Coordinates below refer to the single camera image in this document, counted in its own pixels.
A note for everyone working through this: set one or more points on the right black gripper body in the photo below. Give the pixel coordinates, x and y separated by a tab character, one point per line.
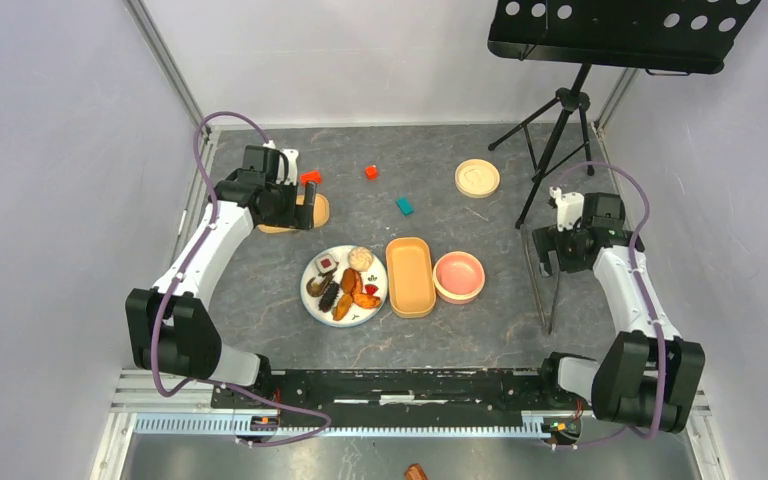
567	255

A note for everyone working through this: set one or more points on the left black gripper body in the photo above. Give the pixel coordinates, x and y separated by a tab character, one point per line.
283	205

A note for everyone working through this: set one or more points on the sushi piece red centre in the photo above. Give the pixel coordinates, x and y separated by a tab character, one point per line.
326	264

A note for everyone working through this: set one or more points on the white steamed bun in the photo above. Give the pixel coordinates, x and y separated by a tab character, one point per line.
361	259

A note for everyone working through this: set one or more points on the black sea cucumber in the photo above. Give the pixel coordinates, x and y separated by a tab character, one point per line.
329	297

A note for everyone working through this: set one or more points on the fried chicken wing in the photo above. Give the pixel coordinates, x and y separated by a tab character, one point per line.
361	298

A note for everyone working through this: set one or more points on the metal serving tongs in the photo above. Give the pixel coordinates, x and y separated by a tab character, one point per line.
545	288

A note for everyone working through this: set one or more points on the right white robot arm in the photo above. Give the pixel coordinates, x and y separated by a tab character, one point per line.
650	375

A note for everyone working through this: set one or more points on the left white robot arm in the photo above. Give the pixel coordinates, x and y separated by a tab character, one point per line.
169	325

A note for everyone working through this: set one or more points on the tan oblong box lid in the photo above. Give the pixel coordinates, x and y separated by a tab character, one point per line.
321	215

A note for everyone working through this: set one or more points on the tan oblong lunch box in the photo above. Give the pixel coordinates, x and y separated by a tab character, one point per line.
411	290

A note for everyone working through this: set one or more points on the large red block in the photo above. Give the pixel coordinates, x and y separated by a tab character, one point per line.
310	176

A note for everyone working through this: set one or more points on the small red cube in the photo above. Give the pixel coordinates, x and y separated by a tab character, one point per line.
371	172

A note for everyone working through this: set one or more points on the fried chicken piece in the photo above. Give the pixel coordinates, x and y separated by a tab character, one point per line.
350	281

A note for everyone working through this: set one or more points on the white patterned plate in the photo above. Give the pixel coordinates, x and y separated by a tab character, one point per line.
375	282

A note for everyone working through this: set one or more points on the cream round lid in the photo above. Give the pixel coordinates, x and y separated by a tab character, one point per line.
477	178

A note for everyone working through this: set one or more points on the pink round bowl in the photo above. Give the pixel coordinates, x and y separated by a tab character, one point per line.
458	277

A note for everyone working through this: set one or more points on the teal block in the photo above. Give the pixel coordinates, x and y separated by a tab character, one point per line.
405	207

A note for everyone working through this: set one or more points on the fried chicken nugget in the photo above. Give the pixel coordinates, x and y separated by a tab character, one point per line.
342	307

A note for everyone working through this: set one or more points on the black music stand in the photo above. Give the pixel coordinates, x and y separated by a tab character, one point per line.
666	37

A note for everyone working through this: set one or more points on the brown object at bottom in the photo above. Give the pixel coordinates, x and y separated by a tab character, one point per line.
415	472

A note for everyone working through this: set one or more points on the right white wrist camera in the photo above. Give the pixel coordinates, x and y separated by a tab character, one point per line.
569	208

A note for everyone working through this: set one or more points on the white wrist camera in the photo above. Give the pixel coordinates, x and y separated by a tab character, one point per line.
280	165
569	208

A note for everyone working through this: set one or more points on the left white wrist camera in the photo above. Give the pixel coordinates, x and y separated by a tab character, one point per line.
280	165

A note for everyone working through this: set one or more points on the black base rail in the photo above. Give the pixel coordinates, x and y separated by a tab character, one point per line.
403	400

